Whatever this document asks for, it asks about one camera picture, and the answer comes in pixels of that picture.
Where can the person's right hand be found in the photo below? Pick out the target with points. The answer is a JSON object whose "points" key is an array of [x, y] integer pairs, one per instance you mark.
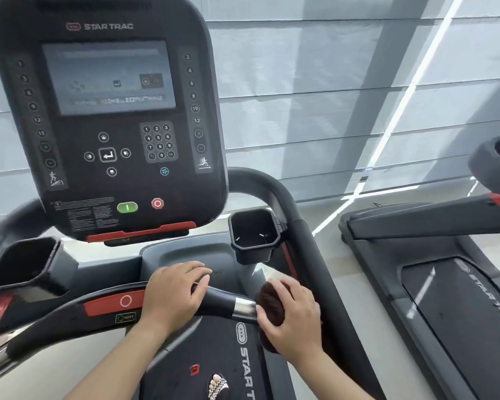
{"points": [[302, 324]]}

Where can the person's left hand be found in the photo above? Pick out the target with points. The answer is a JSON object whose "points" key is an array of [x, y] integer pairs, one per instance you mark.
{"points": [[171, 295]]}

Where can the dark brown cleaning cloth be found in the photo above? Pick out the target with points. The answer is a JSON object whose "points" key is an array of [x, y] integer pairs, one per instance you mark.
{"points": [[271, 304]]}

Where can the black treadmill handrail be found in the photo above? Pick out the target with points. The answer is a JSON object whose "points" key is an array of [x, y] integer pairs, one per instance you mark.
{"points": [[483, 166], [300, 245]]}

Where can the black cup holder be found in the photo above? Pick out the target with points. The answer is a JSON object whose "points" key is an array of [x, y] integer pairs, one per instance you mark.
{"points": [[254, 233], [21, 262]]}

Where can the person's left foot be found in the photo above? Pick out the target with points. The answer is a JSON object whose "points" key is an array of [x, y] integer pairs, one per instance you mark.
{"points": [[218, 381]]}

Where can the black treadmill console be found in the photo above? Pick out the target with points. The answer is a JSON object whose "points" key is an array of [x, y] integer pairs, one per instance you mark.
{"points": [[108, 162]]}

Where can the red safety clip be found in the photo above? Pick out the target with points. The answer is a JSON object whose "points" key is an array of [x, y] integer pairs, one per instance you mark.
{"points": [[194, 369]]}

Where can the black beaded sandal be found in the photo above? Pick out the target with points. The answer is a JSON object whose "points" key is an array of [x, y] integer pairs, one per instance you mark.
{"points": [[216, 391]]}

